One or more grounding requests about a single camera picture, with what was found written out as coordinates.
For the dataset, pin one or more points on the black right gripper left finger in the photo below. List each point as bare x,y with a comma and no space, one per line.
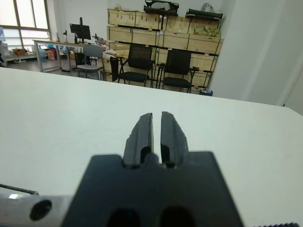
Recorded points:
138,142

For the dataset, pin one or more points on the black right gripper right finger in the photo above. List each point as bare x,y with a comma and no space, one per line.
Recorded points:
171,137

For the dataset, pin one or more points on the small dark bin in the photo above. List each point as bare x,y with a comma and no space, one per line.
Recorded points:
206,92

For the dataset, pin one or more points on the black mesh chair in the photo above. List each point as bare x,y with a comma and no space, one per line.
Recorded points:
177,61
139,55

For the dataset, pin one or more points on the grey office chair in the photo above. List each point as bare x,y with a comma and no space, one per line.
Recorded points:
92,52

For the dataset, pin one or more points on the black computer monitor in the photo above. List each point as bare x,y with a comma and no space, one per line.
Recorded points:
80,30

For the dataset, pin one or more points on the pile of colourful bags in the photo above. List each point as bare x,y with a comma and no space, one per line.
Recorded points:
48,53

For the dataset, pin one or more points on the white office desk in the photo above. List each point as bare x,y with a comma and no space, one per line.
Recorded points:
59,42

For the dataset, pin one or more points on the black equipment case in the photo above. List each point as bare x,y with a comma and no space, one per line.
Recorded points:
203,13
161,9

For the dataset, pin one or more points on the white plastic bag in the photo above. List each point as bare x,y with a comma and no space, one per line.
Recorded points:
209,7

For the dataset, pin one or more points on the white low bench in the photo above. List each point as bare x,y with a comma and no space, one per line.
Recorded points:
19,56

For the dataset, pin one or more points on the window with brown frame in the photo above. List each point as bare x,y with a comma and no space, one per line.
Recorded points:
26,14

